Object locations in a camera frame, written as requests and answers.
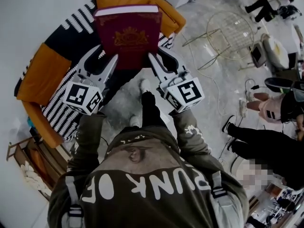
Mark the grey armchair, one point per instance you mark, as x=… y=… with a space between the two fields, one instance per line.
x=276 y=53

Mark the orange sofa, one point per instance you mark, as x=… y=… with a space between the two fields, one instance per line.
x=169 y=18

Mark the person's left white shoe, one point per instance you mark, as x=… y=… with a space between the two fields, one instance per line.
x=134 y=121

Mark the black office chair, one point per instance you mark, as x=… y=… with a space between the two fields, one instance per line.
x=278 y=84

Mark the person's right forearm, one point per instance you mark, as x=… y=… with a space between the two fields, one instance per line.
x=190 y=132

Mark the small grey monitor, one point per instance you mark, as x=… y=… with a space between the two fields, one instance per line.
x=257 y=53

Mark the person's white shoe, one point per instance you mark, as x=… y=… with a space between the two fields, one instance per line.
x=134 y=121
x=145 y=85

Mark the person's left forearm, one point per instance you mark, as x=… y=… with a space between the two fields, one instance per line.
x=86 y=139

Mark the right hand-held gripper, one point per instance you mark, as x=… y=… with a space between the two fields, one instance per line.
x=184 y=94

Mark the white crumpled cloth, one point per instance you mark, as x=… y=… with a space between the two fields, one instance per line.
x=33 y=178

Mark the black white striped blanket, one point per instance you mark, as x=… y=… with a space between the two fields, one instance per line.
x=78 y=20

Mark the person's black trouser leg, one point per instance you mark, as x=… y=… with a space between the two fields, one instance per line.
x=152 y=110

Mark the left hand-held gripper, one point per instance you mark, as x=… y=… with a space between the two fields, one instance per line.
x=82 y=96

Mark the wooden side table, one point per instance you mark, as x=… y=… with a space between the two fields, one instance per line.
x=40 y=155

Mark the person's olive sweatshirt torso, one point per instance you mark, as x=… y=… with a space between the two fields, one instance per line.
x=147 y=186

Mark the maroon hardcover book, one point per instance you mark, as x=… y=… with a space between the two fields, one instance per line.
x=128 y=32

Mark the person's right white shoe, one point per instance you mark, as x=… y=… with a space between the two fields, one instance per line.
x=145 y=85

